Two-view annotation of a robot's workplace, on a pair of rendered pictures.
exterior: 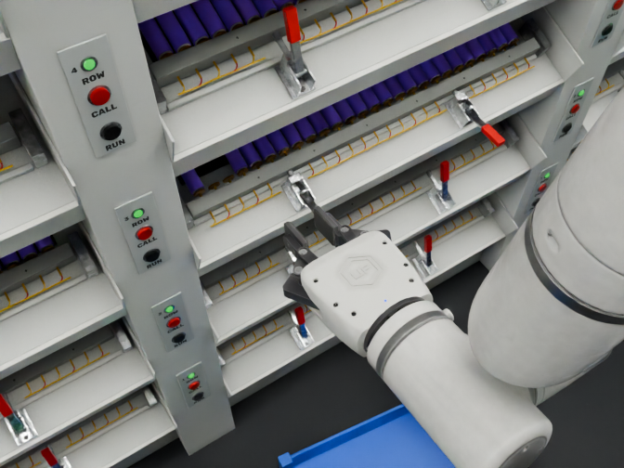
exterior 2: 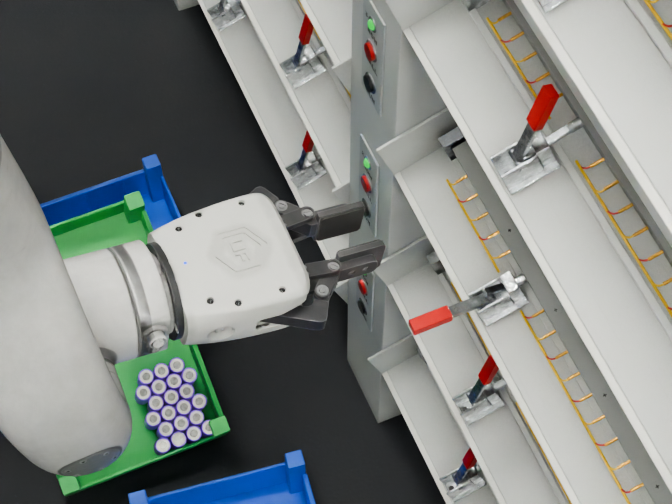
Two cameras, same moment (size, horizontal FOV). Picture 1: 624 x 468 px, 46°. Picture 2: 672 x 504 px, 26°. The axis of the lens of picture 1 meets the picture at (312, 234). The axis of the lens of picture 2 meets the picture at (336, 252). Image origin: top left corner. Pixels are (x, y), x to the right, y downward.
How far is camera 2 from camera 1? 86 cm
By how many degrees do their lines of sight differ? 49
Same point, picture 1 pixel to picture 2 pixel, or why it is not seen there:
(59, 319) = (340, 27)
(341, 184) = (517, 367)
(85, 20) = not seen: outside the picture
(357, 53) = (576, 255)
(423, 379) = not seen: hidden behind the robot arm
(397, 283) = (208, 283)
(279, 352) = (441, 446)
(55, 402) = (329, 101)
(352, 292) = (208, 233)
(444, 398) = not seen: hidden behind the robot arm
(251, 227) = (449, 237)
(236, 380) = (404, 382)
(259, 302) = (442, 342)
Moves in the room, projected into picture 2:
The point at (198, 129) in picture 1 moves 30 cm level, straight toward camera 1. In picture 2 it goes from (446, 52) to (48, 70)
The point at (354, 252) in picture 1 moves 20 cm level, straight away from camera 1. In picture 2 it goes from (274, 251) to (538, 314)
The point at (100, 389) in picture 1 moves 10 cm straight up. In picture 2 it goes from (339, 149) to (339, 91)
